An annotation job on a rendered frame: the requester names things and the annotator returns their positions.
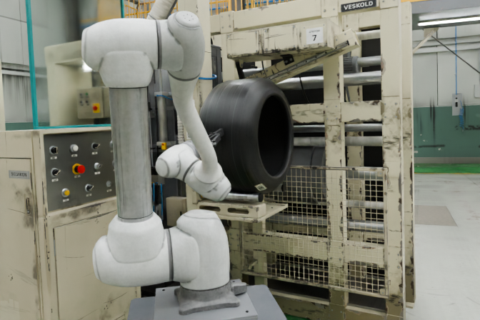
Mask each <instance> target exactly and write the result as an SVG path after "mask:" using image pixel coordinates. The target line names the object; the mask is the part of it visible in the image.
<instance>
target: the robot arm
mask: <svg viewBox="0 0 480 320"><path fill-rule="evenodd" d="M204 54H205V40H204V34H203V30H202V27H201V23H200V21H199V19H198V17H197V16H196V15H195V14H193V13H191V12H189V11H178V12H176V13H174V14H172V15H171V16H169V17H168V19H166V20H148V19H110V20H106V21H102V22H99V23H97V24H94V25H92V26H90V27H88V28H86V29H84V31H83V34H82V40H81V55H82V59H83V61H84V62H85V64H86V65H87V66H88V67H89V68H90V69H92V70H94V71H99V73H100V75H101V78H102V81H103V83H104V84H105V86H106V87H109V103H110V114H111V135H112V144H113V151H114V172H115V183H116V204H117V215H116V216H115V217H114V218H113V219H112V221H111V222H110V224H109V230H108V234H107V235H105V236H102V237H101V238H100V239H99V240H98V241H97V242H96V245H95V247H94V249H93V254H92V258H93V265H94V273H95V275H96V278H97V279H98V280H100V281H101V282H103V283H104V284H108V285H112V286H119V287H137V286H149V285H154V284H160V283H164V282H167V281H178V282H180V287H178V288H175V289H174V294H175V295H176V296H177V298H178V301H179V314H180V315H187V314H192V313H195V312H200V311H209V310H214V309H222V308H229V307H238V306H240V300H239V299H238V298H237V297H236V296H235V295H237V294H240V293H243V292H245V291H246V290H247V286H246V283H245V282H231V281H230V280H229V271H230V258H229V243H228V238H227V235H226V231H225V229H224V226H223V224H222V223H221V221H220V219H219V217H218V216H217V215H216V213H215V212H213V211H209V210H191V211H188V212H186V213H185V214H182V215H181V216H180V217H179V218H178V220H177V221H176V226H174V227H171V228H170V229H164V228H163V225H162V222H161V219H160V217H159V216H158V215H157V214H155V213H154V212H153V203H152V188H151V159H150V144H149V116H148V101H147V86H148V85H149V84H150V82H151V77H152V74H153V70H154V69H163V70H167V72H168V75H169V81H170V86H171V95H172V99H173V102H174V106H175V108H176V111H177V114H178V115H179V118H180V119H181V122H182V124H183V125H184V127H185V129H186V131H187V132H188V134H189V136H190V138H191V140H187V141H185V142H184V143H182V144H179V145H176V146H173V147H171V148H169V149H167V150H166V151H165V152H164V153H162V154H161V155H160V156H159V157H158V159H157V161H156V165H155V168H156V172H157V173H158V175H159V176H161V177H163V178H175V179H180V180H182V181H184V182H185V183H186V184H188V185H189V186H190V187H191V188H192V189H193V190H194V191H195V192H197V193H198V194H200V195H202V196H203V197H205V198H207V199H209V200H212V201H222V200H224V198H225V197H226V196H227V195H228V193H229V192H230V191H231V184H230V182H229V180H228V179H227V178H226V177H225V176H224V173H223V171H222V168H221V166H220V165H219V163H218V161H217V157H216V152H215V151H214V148H213V146H216V145H217V143H218V142H219V141H220V140H221V136H223V135H224V130H223V129H219V130H217V131H215V132H214V133H212V132H210V134H209V135H208V134H207V132H206V130H205V128H204V125H203V124H202V122H201V119H200V117H199V115H198V113H197V110H196V107H195V106H194V100H193V92H194V89H195V86H196V83H197V81H198V79H199V76H200V73H201V68H202V66H203V63H204ZM200 157H201V161H200V160H199V158H200Z"/></svg>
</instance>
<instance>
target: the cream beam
mask: <svg viewBox="0 0 480 320"><path fill-rule="evenodd" d="M317 27H323V43H317V44H306V30H307V29H312V28H317ZM338 34H340V26H338V25H337V24H335V23H334V22H332V21H330V20H329V19H327V18H325V19H317V20H312V21H303V22H298V23H293V24H284V25H279V26H271V27H266V28H261V29H252V30H247V31H238V32H234V33H228V34H226V55H227V58H228V59H245V60H244V62H246V63H247V62H254V61H266V60H273V59H282V57H281V56H280V55H284V54H291V55H296V54H307V53H314V52H321V51H333V50H334V49H335V46H336V44H335V36H336V35H338Z"/></svg>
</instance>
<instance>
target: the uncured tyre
mask: <svg viewBox="0 0 480 320"><path fill-rule="evenodd" d="M199 117H200V119H201V122H202V124H203V125H204V128H205V130H206V132H207V134H208V135H209V134H210V132H212V133H214V132H215V131H217V130H219V129H223V130H224V135H223V136H221V140H220V141H219V142H218V143H217V145H216V146H213V148H214V151H215V152H216V157H217V161H218V163H219V165H220V166H221V168H222V171H223V173H224V176H225V177H226V178H227V179H228V180H229V182H230V184H231V191H243V192H255V193H262V194H268V193H271V192H272V191H273V190H275V189H276V188H277V187H278V186H279V185H280V184H281V183H282V182H283V180H284V179H285V178H286V175H287V174H288V171H289V168H290V166H291V160H292V156H293V150H294V124H293V119H292V114H291V109H290V106H289V103H288V100H287V98H286V96H285V94H284V93H283V91H282V90H281V89H280V88H279V87H278V86H277V85H276V84H275V83H274V82H273V81H271V80H269V79H264V78H260V77H259V78H250V79H235V80H228V81H225V82H222V83H220V84H218V85H217V86H215V87H214V88H213V89H212V90H211V92H210V93H209V95H208V96H207V98H206V100H205V102H204V103H203V105H202V108H201V111H200V113H199ZM259 184H263V185H264V186H265V187H266V188H267V189H264V190H262V191H259V190H258V189H257V188H256V187H255V186H256V185H259Z"/></svg>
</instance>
